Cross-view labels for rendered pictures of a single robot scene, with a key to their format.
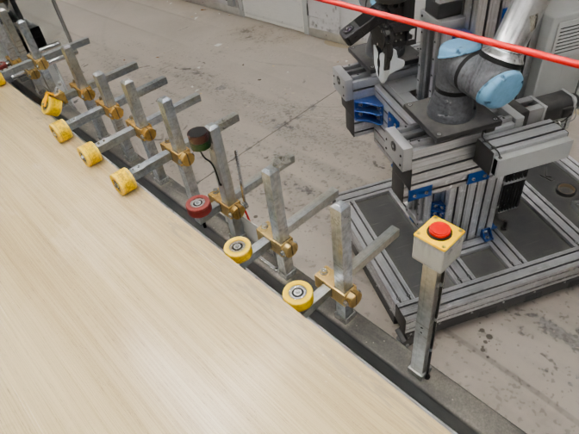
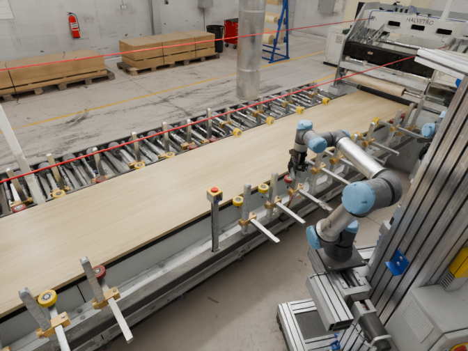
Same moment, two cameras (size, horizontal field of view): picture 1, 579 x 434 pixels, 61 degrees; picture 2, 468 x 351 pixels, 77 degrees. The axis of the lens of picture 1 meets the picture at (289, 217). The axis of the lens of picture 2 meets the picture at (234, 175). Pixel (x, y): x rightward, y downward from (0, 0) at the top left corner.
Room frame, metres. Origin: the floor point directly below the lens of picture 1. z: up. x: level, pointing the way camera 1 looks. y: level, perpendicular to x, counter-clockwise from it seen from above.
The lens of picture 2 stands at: (0.72, -1.61, 2.30)
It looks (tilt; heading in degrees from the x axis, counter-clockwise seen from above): 36 degrees down; 88
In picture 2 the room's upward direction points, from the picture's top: 2 degrees clockwise
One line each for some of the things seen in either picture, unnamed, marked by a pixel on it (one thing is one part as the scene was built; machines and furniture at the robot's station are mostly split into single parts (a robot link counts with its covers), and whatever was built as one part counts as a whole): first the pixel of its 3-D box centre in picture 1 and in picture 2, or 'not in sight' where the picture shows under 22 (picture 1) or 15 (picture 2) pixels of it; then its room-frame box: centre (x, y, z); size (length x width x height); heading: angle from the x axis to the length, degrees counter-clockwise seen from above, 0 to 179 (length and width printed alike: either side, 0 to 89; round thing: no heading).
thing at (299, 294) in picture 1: (299, 304); (237, 205); (0.80, 0.01, 0.85); 0.08 x 0.08 x 0.11
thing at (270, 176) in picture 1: (280, 232); (271, 198); (1.05, 0.03, 0.89); 0.03 x 0.03 x 0.48; 38
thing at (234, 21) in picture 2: not in sight; (236, 33); (0.93, 8.71, 0.41); 0.76 x 0.48 x 0.81; 48
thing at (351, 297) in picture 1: (338, 288); (247, 219); (0.87, -0.11, 0.82); 0.13 x 0.06 x 0.05; 38
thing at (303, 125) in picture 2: not in sight; (303, 131); (1.10, -0.29, 1.62); 0.09 x 0.08 x 0.11; 108
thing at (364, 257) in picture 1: (349, 271); (255, 224); (0.92, -0.15, 0.81); 0.43 x 0.03 x 0.04; 128
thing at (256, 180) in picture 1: (247, 186); (307, 196); (1.34, 0.13, 0.84); 0.43 x 0.03 x 0.04; 128
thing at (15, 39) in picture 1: (23, 54); (404, 124); (2.62, 1.27, 0.92); 0.03 x 0.03 x 0.48; 38
